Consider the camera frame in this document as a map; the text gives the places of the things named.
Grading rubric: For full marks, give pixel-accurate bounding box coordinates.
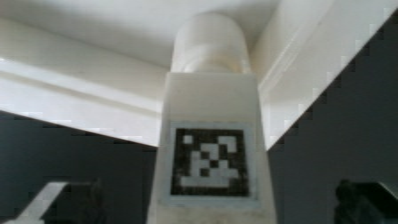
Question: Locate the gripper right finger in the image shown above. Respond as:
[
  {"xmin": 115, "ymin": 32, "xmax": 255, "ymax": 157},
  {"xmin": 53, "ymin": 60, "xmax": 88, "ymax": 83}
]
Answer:
[{"xmin": 333, "ymin": 179, "xmax": 398, "ymax": 224}]

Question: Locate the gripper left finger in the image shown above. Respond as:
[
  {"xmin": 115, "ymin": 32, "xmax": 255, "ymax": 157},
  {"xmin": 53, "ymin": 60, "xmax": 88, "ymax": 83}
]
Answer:
[{"xmin": 0, "ymin": 179, "xmax": 108, "ymax": 224}]

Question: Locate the white leg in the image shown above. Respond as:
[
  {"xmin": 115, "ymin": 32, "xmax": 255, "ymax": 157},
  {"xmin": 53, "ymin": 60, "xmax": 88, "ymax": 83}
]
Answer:
[{"xmin": 147, "ymin": 13, "xmax": 276, "ymax": 224}]

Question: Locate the white square table top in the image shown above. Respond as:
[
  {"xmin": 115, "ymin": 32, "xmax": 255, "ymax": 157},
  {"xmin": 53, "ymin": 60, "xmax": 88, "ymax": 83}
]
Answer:
[{"xmin": 0, "ymin": 0, "xmax": 398, "ymax": 145}]

